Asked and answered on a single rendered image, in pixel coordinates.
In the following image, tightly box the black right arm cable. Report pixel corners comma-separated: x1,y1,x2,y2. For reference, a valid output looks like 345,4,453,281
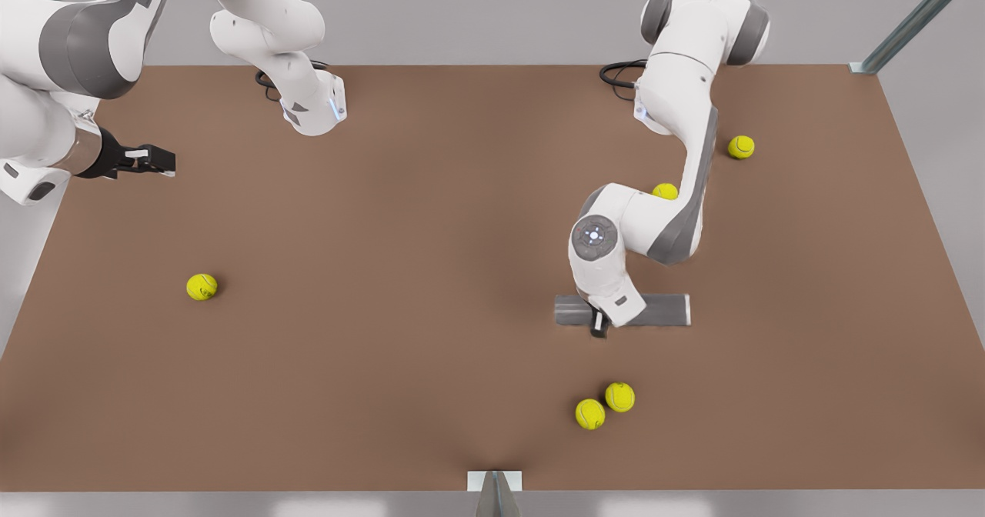
255,60,330,103

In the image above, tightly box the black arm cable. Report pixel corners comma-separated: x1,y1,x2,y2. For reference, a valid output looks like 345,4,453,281
255,60,330,103
599,59,649,102

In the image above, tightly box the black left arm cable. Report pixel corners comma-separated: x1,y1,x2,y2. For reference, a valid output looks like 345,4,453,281
599,59,649,102

